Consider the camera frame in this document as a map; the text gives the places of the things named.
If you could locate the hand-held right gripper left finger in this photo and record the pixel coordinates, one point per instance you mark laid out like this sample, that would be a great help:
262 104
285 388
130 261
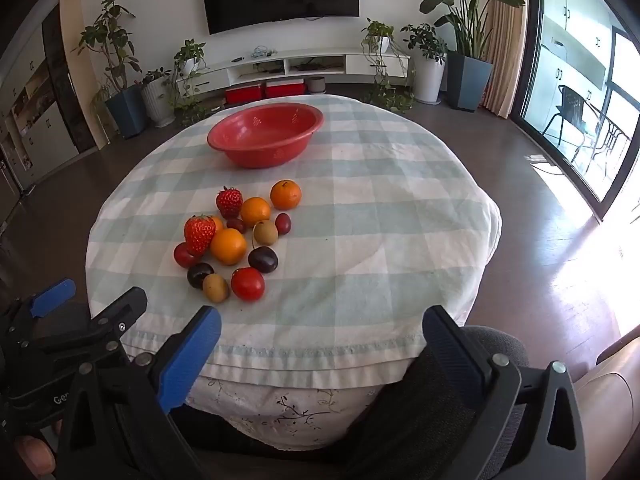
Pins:
190 355

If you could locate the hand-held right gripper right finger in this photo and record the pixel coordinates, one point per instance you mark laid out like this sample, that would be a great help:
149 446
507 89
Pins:
455 355

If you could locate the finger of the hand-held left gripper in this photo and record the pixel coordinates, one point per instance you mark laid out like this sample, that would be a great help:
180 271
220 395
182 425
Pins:
52 297
122 310

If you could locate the brown-green kiwi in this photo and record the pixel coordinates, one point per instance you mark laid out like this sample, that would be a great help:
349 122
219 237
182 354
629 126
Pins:
216 288
265 233

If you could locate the red cherry tomato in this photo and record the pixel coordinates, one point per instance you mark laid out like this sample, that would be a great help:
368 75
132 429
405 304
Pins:
247 284
185 256

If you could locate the red strawberry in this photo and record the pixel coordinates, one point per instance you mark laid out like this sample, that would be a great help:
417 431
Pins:
229 202
199 234

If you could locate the smooth orange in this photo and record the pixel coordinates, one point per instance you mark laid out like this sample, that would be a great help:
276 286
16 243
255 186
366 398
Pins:
256 211
228 246

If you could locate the dark cherry with stem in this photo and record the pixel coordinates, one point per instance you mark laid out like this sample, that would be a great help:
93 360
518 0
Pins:
263 259

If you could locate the red plastic colander bowl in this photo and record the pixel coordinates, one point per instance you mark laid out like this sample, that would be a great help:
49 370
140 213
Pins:
265 152

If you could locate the person's left hand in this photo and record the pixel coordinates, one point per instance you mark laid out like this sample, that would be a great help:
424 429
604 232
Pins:
35 455

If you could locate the person's dark grey clothing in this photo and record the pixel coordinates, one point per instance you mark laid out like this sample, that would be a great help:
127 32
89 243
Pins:
410 410

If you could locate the beige sofa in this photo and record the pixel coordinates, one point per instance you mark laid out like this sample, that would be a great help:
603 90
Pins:
610 400

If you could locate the green checked tablecloth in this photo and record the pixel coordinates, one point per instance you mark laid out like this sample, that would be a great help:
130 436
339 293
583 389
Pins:
375 210

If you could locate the tall tree in blue pot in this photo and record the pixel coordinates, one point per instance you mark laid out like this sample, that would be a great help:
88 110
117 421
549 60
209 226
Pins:
127 112

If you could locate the plant in ribbed white pot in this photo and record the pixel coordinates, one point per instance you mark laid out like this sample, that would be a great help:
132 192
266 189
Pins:
159 105

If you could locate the dark tall cabinet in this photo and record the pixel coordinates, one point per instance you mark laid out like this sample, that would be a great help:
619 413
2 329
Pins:
67 85

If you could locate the red storage box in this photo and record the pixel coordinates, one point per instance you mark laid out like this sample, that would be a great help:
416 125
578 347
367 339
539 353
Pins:
285 89
244 93

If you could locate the trailing plant in white pot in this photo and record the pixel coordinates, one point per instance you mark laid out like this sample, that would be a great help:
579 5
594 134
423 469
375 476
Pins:
382 42
190 65

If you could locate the balcony table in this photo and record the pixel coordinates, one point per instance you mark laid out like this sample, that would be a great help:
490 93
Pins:
612 130

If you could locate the large-leaf plant in dark pot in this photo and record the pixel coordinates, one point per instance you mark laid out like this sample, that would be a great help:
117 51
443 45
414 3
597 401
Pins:
467 80

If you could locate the bushy plant in white pot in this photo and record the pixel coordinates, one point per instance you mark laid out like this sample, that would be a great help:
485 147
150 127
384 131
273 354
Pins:
429 80

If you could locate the black balcony chair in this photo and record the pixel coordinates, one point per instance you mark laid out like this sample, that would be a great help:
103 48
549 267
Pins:
570 102

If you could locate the small grey pot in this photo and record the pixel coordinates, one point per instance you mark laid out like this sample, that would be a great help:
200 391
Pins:
316 85

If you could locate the glass sliding door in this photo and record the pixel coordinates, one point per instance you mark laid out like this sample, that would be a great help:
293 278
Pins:
530 60

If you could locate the black set-top box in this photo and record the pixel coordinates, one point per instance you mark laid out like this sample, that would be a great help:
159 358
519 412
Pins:
307 65

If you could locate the white television console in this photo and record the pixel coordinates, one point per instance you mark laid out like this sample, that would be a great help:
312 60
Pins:
360 62

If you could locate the beige curtain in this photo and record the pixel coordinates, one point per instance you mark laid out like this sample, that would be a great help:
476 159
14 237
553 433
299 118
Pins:
502 40

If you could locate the white balcony cabinets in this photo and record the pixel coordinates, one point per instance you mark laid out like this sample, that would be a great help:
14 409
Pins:
580 35

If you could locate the white wall cabinet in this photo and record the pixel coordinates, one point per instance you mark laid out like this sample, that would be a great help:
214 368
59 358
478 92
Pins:
35 130

